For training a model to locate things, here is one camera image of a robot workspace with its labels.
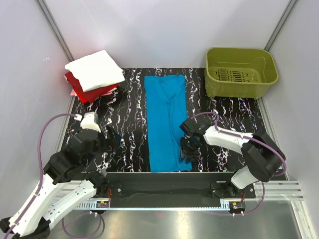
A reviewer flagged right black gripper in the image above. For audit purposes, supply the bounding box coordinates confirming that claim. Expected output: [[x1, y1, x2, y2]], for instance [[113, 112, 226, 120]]
[[178, 136, 201, 164]]

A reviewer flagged blue t-shirt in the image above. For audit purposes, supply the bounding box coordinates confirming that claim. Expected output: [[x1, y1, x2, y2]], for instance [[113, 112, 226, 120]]
[[144, 75, 192, 173]]

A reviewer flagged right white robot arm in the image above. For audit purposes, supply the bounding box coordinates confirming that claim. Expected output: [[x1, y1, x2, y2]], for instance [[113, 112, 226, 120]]
[[180, 119, 287, 199]]

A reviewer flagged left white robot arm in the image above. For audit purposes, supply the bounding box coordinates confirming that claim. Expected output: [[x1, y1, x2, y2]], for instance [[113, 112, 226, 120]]
[[0, 126, 122, 239]]

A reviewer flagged black marble pattern mat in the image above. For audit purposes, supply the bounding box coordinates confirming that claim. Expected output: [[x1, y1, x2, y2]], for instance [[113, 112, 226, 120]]
[[71, 68, 266, 173]]

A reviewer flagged folded red t-shirt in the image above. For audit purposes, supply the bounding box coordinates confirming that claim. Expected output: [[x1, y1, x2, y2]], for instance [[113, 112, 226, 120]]
[[64, 72, 119, 104]]

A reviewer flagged folded white t-shirt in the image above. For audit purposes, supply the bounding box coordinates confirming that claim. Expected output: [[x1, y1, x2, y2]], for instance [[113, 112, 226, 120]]
[[65, 50, 125, 92]]

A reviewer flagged olive green plastic basket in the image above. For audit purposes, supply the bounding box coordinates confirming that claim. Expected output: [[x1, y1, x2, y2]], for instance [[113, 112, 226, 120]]
[[204, 47, 279, 99]]

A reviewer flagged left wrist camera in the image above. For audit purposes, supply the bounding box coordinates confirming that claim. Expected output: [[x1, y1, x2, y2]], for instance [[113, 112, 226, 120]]
[[80, 112, 101, 132]]

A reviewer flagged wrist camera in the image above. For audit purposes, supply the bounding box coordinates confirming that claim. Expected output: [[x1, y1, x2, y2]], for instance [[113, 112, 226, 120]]
[[179, 118, 212, 137], [80, 112, 101, 132]]

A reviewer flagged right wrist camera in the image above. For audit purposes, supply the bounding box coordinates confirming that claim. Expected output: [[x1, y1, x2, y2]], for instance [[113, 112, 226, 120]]
[[179, 118, 212, 137]]

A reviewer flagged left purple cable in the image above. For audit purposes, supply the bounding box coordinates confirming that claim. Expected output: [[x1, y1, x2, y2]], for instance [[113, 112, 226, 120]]
[[3, 113, 104, 239]]

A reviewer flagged aluminium frame rail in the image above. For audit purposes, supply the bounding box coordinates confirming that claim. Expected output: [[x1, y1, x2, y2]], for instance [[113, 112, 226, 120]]
[[53, 181, 303, 212]]

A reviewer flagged left corner aluminium post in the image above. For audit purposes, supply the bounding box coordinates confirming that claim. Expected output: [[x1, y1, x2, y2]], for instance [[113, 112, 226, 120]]
[[35, 0, 74, 62]]

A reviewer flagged corner aluminium post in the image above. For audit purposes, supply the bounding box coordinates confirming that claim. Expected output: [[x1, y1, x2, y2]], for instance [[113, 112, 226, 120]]
[[35, 0, 74, 62], [264, 0, 299, 52]]

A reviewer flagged right corner aluminium post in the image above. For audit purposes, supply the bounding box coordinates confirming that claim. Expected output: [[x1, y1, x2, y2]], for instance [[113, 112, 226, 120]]
[[264, 0, 299, 52]]

